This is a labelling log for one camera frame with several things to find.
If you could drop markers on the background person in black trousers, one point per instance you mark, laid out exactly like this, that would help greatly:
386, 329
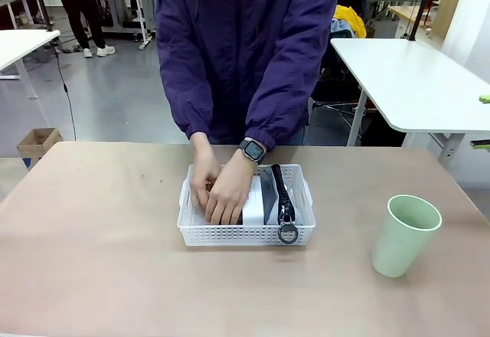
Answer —
80, 11

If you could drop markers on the person's left hand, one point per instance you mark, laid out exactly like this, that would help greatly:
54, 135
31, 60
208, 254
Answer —
229, 195

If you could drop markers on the person in purple jacket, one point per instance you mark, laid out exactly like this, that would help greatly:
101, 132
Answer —
245, 38

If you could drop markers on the small green object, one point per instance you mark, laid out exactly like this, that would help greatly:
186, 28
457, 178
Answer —
485, 98

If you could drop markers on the cardboard box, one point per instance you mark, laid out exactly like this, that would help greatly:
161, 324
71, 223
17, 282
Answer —
38, 143

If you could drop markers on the white rectangular box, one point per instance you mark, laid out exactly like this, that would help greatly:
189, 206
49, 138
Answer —
253, 203

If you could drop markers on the large white side table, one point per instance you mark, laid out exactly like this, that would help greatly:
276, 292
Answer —
413, 80

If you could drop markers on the pale green cup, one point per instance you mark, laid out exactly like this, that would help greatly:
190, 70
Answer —
404, 237

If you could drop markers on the person's right forearm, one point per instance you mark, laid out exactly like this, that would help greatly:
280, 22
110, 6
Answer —
187, 95

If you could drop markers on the tall cardboard panel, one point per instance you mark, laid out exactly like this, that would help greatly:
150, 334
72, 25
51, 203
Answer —
449, 7

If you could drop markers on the person's left forearm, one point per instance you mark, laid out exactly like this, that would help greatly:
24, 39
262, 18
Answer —
283, 95

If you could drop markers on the black office chair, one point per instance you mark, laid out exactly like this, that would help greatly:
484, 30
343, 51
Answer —
337, 92

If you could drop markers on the white table with grey legs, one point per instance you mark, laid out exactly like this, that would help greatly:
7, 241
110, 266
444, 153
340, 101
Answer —
23, 46

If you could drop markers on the grey zipper pouch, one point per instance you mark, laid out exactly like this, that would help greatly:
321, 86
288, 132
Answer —
273, 199

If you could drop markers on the yellow cloth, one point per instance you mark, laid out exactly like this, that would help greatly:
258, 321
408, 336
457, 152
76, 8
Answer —
352, 19

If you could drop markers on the black stand pole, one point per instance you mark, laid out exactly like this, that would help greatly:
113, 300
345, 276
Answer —
421, 4

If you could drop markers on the white perforated plastic basket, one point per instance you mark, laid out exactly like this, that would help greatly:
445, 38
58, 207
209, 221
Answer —
245, 234

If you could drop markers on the grey wristwatch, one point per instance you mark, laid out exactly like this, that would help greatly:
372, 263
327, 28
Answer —
252, 151

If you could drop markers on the person's right hand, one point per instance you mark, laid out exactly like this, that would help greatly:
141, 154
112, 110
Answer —
203, 172

